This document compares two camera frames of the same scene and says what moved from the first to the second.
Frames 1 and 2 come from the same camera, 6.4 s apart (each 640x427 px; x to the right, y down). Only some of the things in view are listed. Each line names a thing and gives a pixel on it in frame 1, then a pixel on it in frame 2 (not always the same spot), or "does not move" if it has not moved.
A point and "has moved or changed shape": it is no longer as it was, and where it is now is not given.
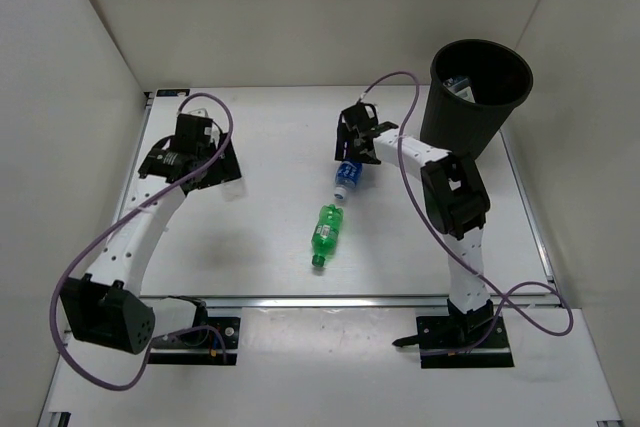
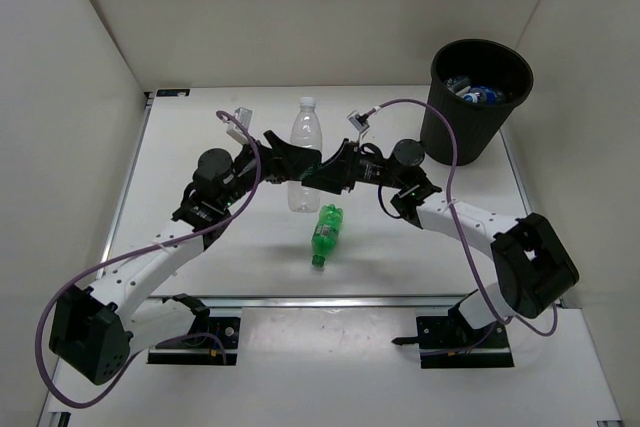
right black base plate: x=461 y=341 does not move
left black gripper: x=224 y=169 → x=282 y=161
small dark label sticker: x=171 y=92 does not move
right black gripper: x=348 y=142 → x=339 y=174
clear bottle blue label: x=347 y=176 has moved or changed shape
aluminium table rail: x=359 y=301 does not move
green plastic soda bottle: x=325 y=233 does not move
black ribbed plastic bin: x=473 y=87 does not move
